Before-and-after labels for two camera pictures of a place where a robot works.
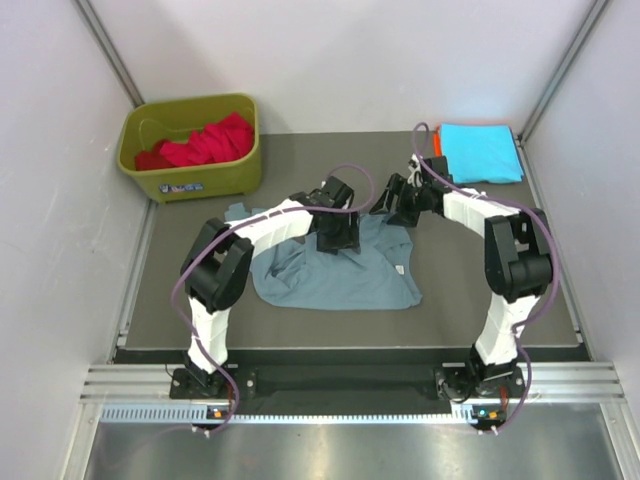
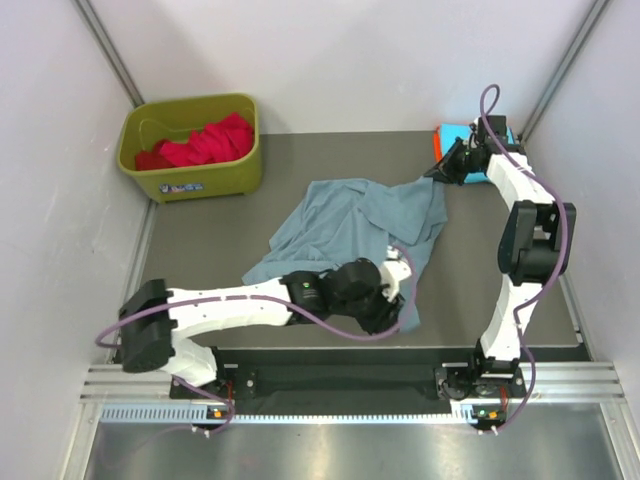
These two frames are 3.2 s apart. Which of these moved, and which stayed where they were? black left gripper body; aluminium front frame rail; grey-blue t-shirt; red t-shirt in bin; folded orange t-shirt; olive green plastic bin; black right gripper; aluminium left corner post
Moved: black right gripper; grey-blue t-shirt; black left gripper body
Stayed: red t-shirt in bin; aluminium front frame rail; aluminium left corner post; folded orange t-shirt; olive green plastic bin
